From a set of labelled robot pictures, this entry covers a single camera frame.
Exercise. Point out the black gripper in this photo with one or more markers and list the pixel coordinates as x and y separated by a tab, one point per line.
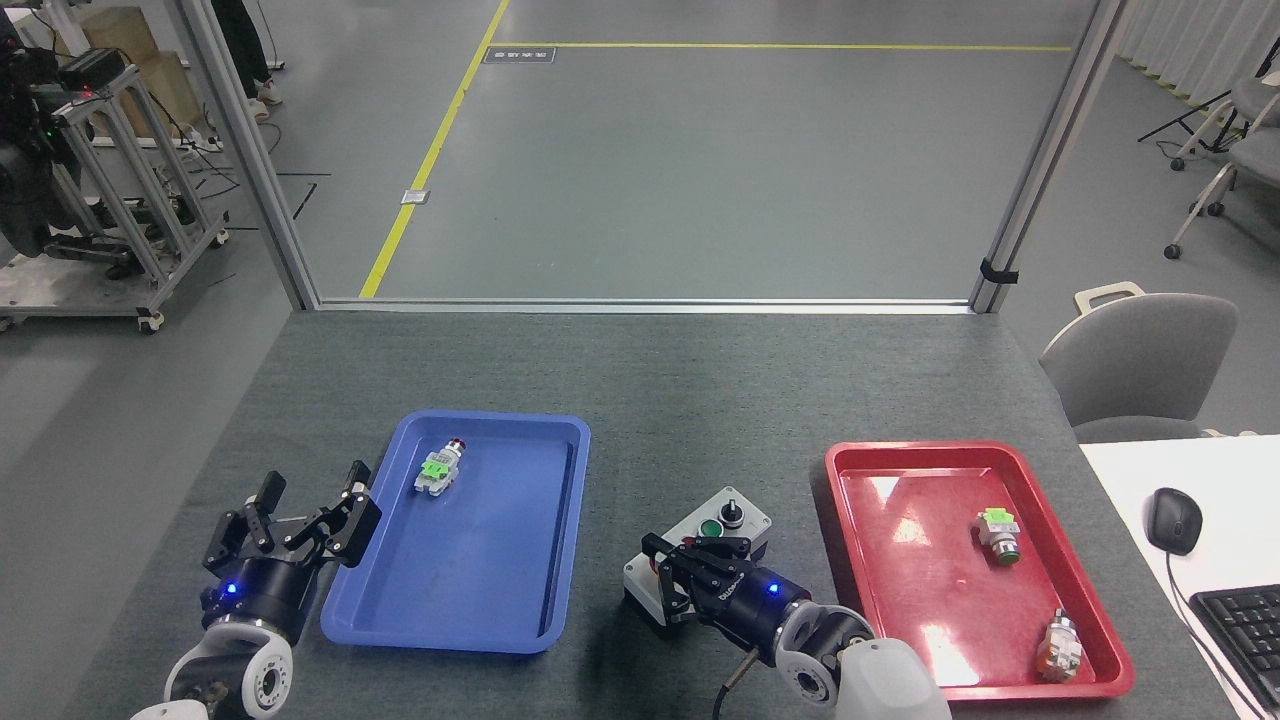
750	605
265	595

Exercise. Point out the grey control box with buttons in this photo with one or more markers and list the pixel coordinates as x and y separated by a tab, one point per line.
745	520

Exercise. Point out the cardboard box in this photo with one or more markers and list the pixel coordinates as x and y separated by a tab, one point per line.
150	70

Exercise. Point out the blue plastic tray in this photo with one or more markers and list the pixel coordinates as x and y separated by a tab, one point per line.
480	570

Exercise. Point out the red plastic tray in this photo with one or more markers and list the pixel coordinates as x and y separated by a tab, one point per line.
920	590

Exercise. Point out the silver floor outlet plate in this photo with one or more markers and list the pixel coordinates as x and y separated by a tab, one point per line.
415	197

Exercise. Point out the black machine on cart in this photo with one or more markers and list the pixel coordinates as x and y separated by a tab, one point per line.
25	180

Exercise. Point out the black computer mouse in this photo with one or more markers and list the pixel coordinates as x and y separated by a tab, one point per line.
1172	520

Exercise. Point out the person with white shoes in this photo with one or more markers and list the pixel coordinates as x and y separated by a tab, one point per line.
245	50

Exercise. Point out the dark floor label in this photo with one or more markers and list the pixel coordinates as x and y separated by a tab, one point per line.
519	55

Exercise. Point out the white desk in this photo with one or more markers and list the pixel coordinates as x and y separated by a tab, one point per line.
1230	480

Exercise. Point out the black keyboard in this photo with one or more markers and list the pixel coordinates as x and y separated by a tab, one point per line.
1250	630

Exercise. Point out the black floor stand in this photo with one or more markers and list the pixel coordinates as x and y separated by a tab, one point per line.
1185	115

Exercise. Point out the grey office chair on wheels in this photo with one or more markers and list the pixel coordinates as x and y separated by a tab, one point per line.
1255	100
1255	160

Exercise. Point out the white curtain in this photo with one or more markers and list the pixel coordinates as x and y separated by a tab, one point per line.
1190	40

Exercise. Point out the red push button switch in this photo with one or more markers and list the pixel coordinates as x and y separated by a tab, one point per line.
437	473

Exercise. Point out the silver aluminium rail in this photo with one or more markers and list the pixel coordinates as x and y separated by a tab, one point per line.
640	305

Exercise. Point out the green push button switch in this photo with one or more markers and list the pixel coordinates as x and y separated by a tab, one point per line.
998	535

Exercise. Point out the orange push button switch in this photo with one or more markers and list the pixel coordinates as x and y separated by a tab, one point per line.
1060	650

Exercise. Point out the aluminium frame cart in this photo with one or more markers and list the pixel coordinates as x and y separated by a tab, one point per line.
130	200

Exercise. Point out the silver aluminium post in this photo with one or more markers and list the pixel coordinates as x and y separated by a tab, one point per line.
1045	150
250	150

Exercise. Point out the black clip on post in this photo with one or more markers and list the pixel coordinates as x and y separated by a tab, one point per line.
995	272

